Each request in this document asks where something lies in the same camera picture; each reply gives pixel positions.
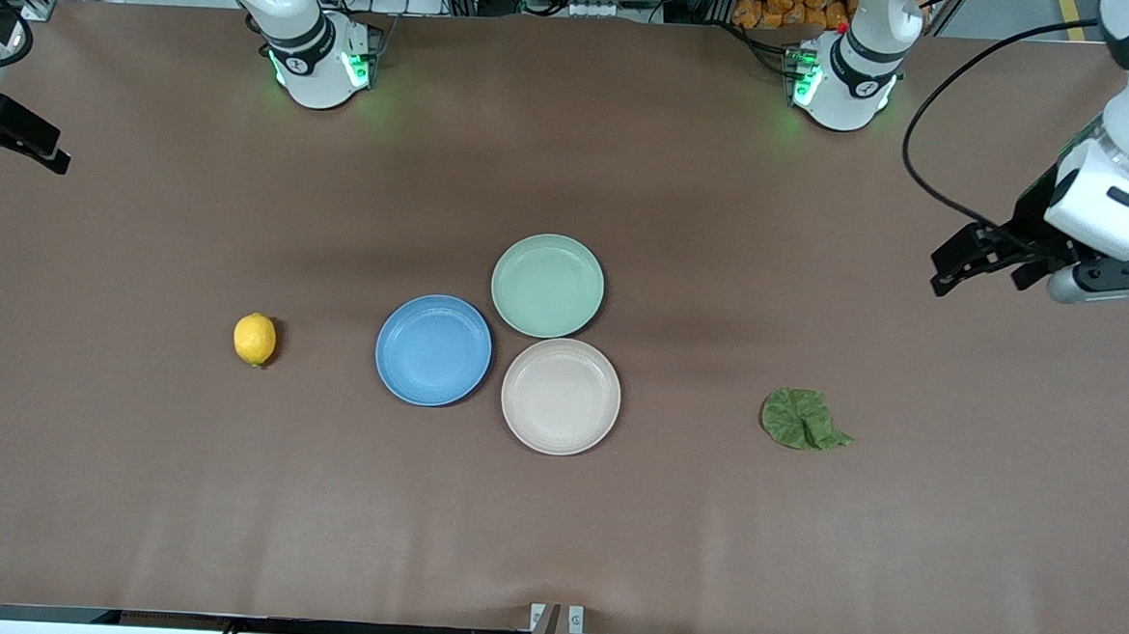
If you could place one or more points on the pale green plate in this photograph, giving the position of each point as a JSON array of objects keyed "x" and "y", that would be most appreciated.
[{"x": 547, "y": 282}]

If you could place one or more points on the metal table edge bracket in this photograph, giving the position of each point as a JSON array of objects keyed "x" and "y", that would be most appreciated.
[{"x": 556, "y": 631}]

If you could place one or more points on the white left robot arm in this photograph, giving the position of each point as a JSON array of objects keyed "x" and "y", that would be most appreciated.
[{"x": 852, "y": 90}]

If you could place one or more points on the green lettuce leaf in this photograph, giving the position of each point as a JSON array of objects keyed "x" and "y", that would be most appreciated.
[{"x": 796, "y": 418}]

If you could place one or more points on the brown table cover mat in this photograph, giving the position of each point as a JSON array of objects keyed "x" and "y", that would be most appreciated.
[{"x": 553, "y": 529}]

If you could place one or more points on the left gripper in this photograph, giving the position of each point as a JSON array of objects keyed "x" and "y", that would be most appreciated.
[{"x": 1031, "y": 222}]

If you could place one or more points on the yellow lemon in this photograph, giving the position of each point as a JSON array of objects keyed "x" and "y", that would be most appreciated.
[{"x": 254, "y": 339}]

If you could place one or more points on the pile of orange packets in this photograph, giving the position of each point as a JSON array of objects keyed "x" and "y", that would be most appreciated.
[{"x": 784, "y": 5}]

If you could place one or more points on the blue plate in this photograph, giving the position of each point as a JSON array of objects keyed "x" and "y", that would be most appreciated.
[{"x": 432, "y": 351}]

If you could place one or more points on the beige plate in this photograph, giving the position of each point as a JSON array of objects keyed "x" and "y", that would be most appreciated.
[{"x": 560, "y": 396}]

